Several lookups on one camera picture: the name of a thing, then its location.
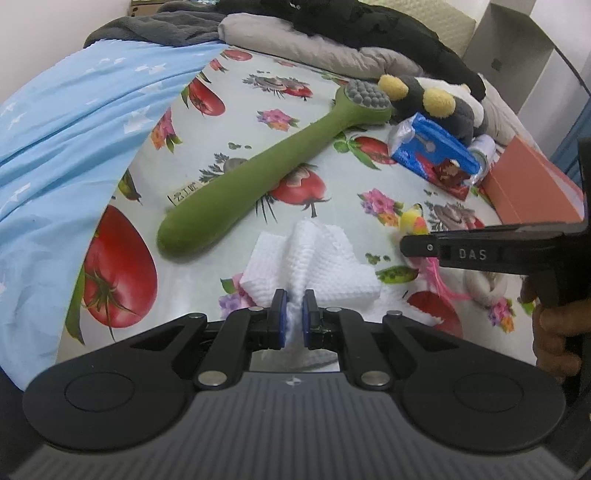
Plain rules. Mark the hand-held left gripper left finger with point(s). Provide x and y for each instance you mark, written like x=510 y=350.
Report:
x=278 y=319

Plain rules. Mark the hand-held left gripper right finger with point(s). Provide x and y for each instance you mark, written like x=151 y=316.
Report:
x=306 y=319

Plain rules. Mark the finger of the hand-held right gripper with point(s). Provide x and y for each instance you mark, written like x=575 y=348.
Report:
x=420 y=245

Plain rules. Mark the feathered bird toy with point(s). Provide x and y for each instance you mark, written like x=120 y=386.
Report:
x=412 y=221

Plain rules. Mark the white waffle cloth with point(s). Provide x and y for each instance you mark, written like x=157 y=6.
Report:
x=314 y=258

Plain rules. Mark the pink cardboard box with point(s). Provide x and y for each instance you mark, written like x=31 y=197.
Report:
x=526 y=184

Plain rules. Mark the blue snack packet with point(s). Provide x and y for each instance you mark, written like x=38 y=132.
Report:
x=429 y=147

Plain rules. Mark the person's right hand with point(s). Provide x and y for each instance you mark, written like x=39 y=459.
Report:
x=554 y=337

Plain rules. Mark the beige fluffy scrunchie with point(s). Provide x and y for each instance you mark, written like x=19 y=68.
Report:
x=485 y=288

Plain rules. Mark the white cylindrical can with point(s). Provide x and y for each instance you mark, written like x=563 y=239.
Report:
x=485 y=147

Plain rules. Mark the blue curtain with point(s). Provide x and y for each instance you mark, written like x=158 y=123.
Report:
x=565 y=161

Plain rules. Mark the beige quilt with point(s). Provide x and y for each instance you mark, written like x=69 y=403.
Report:
x=501 y=120

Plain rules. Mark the green massage brush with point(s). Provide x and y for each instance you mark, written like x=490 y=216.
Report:
x=240 y=184

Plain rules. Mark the grey plush with yellow ears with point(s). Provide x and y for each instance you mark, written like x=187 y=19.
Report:
x=461 y=110

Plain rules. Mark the grey cabinet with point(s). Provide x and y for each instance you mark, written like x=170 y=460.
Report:
x=521 y=55

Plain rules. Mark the printed floral blanket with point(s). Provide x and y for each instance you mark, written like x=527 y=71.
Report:
x=240 y=115

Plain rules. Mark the black jacket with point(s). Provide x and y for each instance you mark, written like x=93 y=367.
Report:
x=392 y=27

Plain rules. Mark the cream quilted headboard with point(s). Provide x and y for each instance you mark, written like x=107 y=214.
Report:
x=457 y=23

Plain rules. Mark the grey pillow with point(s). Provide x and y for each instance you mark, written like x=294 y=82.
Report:
x=300 y=46

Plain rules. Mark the light blue starred sheet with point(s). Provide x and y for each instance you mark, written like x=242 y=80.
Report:
x=69 y=138

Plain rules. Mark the dark grey cloth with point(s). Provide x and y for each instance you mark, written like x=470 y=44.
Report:
x=152 y=27

